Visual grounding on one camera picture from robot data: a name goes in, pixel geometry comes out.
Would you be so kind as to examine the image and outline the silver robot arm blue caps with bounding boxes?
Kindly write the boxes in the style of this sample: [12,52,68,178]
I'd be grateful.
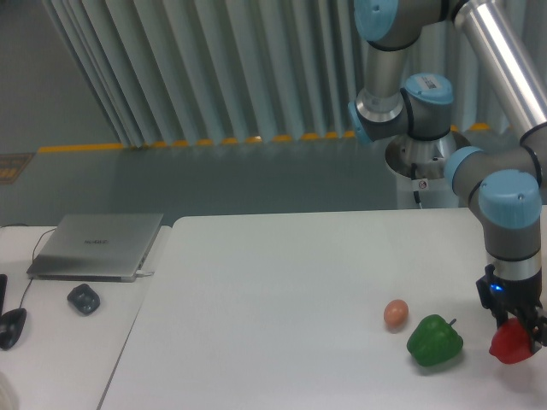
[348,1,546,353]

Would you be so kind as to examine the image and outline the pleated grey curtain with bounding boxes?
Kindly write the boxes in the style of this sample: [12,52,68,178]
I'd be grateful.
[45,1,525,147]

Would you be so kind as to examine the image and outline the green bell pepper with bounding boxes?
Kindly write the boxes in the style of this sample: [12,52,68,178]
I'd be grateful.
[406,314,463,367]

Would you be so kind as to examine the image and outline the white cylindrical robot pedestal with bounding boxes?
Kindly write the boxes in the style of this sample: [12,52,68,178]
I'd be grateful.
[385,132,470,209]

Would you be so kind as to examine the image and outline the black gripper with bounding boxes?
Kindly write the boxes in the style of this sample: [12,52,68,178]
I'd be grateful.
[476,264,546,354]

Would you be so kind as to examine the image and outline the red bell pepper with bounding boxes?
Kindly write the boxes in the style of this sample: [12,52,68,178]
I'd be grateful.
[489,318,532,365]

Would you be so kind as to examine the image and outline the black laptop power cable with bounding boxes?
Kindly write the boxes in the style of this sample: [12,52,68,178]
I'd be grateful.
[16,226,57,309]

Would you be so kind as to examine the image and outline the silver closed laptop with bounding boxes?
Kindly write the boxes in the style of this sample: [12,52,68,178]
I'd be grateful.
[27,214,163,282]

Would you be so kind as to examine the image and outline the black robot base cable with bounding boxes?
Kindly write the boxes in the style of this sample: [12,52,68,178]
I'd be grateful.
[410,161,424,210]

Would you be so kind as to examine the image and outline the black computer mouse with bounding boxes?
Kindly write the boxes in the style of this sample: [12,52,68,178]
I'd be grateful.
[0,307,27,351]

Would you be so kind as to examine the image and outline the brown egg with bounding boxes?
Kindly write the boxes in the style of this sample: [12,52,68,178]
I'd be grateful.
[383,299,409,331]

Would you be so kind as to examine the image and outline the black device at left edge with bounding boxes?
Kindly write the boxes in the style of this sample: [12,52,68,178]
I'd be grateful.
[0,273,8,315]

